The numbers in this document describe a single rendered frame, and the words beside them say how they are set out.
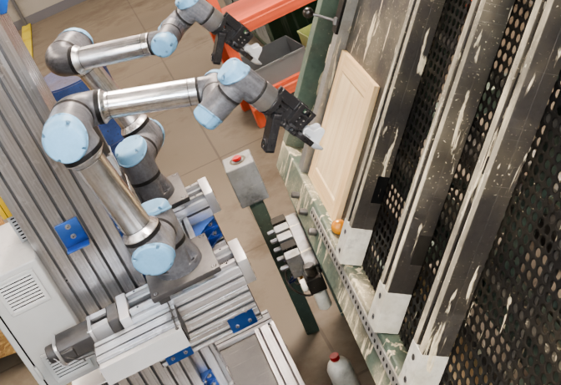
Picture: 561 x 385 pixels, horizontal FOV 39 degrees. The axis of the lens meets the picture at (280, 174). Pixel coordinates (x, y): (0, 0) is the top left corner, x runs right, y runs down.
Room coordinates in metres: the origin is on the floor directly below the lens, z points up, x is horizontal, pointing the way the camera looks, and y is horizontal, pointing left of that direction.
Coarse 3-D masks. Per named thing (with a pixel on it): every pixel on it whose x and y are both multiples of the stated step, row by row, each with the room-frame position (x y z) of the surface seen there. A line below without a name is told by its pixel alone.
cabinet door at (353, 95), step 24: (336, 72) 2.55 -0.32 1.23; (360, 72) 2.34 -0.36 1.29; (336, 96) 2.49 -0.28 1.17; (360, 96) 2.29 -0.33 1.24; (336, 120) 2.43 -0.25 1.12; (360, 120) 2.22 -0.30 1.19; (336, 144) 2.37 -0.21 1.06; (360, 144) 2.19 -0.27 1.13; (312, 168) 2.53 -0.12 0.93; (336, 168) 2.31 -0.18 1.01; (336, 192) 2.24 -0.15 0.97; (336, 216) 2.19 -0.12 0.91
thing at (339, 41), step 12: (348, 0) 2.59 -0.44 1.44; (348, 12) 2.59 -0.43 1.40; (348, 24) 2.59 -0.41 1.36; (336, 36) 2.59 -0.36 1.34; (348, 36) 2.59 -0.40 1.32; (336, 48) 2.58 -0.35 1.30; (336, 60) 2.58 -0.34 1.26; (324, 72) 2.62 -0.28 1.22; (324, 84) 2.59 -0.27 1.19; (324, 96) 2.58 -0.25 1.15; (324, 108) 2.58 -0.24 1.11; (312, 120) 2.61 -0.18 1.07; (312, 156) 2.58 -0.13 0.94; (300, 168) 2.60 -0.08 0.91
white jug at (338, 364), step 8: (336, 352) 2.38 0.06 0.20; (336, 360) 2.36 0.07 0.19; (344, 360) 2.37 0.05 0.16; (328, 368) 2.37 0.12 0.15; (336, 368) 2.35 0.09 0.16; (344, 368) 2.34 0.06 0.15; (352, 368) 2.36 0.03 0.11; (336, 376) 2.33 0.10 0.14; (344, 376) 2.33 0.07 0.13; (352, 376) 2.34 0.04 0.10; (336, 384) 2.34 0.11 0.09; (344, 384) 2.33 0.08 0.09; (352, 384) 2.33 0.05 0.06
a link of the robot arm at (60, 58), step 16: (160, 32) 2.48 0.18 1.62; (176, 32) 2.50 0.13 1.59; (48, 48) 2.65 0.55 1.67; (64, 48) 2.60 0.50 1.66; (80, 48) 2.58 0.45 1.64; (96, 48) 2.55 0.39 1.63; (112, 48) 2.52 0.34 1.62; (128, 48) 2.50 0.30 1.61; (144, 48) 2.48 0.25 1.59; (160, 48) 2.44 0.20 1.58; (48, 64) 2.61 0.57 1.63; (64, 64) 2.56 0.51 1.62; (80, 64) 2.55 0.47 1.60; (96, 64) 2.54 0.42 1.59
